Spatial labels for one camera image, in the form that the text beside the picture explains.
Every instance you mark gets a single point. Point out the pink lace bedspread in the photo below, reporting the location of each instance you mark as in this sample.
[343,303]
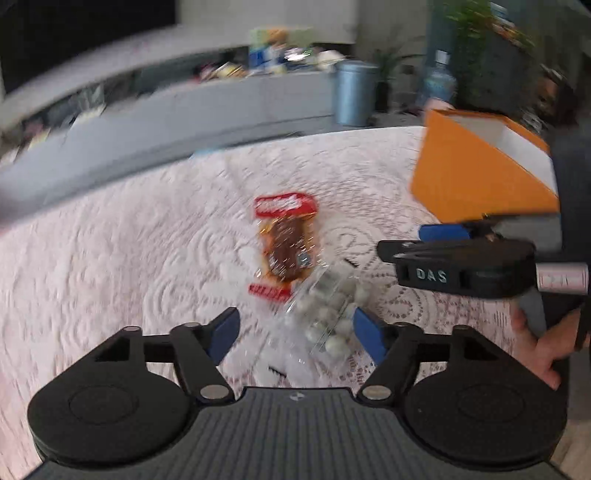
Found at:
[115,254]

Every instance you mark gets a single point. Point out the clear water bottle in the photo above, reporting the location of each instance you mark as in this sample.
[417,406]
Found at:
[437,85]

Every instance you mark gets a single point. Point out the brown teddy bear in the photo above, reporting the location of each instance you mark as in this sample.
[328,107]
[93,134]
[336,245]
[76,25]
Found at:
[276,38]

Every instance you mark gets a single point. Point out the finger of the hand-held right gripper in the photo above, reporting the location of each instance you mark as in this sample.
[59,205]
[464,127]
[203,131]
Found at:
[443,232]

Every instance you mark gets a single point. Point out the person's right hand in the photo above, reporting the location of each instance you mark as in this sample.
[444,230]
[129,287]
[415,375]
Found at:
[549,350]

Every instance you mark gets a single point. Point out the grey marble tv bench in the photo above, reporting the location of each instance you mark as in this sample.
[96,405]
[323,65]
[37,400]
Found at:
[184,124]

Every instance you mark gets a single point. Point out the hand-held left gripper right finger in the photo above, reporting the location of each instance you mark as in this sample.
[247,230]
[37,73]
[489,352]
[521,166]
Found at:
[369,334]

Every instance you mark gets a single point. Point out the clear bag of white balls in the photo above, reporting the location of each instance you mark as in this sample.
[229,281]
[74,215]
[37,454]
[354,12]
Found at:
[323,318]

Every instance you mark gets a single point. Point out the snack bags on bench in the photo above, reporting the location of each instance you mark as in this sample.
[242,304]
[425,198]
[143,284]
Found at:
[226,70]

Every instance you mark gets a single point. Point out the black television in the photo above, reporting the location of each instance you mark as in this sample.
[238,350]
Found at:
[69,32]

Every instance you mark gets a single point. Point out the orange cardboard box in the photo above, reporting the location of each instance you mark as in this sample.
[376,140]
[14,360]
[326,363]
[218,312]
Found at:
[457,180]

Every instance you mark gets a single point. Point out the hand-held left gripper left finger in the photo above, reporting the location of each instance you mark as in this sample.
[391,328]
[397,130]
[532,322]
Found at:
[224,332]

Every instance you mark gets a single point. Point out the dark-leaf potted plant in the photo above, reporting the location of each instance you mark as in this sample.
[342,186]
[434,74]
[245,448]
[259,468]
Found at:
[392,74]

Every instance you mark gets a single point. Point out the red packet of brown snack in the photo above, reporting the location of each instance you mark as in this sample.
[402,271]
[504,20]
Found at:
[286,240]

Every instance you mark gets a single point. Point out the grey metal trash can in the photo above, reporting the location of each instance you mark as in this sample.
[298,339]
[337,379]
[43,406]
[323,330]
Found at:
[355,92]

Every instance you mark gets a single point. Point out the hanging vine plant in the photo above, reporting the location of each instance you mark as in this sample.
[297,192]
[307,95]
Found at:
[475,23]

